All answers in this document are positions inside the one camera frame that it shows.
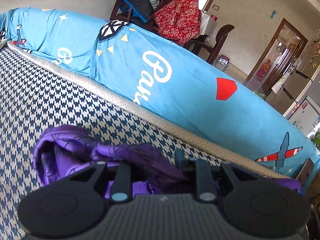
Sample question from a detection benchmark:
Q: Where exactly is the purple floral garment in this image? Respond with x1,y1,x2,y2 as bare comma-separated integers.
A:
32,125,302,200

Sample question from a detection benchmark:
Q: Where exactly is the wooden chair under clothes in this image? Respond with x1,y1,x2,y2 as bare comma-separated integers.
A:
110,0,173,34

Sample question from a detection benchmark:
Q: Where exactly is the blue cartoon sofa back cover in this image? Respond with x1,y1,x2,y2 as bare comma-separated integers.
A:
1,8,319,191

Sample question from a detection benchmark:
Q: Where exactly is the houndstooth sofa seat cover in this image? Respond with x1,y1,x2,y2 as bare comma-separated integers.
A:
1,47,221,239

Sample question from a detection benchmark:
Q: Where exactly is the silver refrigerator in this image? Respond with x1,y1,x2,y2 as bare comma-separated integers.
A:
266,29,319,138

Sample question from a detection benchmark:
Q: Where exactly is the dark wooden chair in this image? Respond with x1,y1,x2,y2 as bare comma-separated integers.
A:
183,24,235,65

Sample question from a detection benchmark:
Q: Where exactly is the white tablecloth dining table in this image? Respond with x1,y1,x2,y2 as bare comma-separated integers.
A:
200,11,217,38

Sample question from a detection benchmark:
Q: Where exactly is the red floral cloth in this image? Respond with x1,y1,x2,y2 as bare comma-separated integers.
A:
153,0,201,45

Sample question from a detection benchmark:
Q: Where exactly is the brown wooden door frame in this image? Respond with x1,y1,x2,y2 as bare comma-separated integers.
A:
244,18,308,99

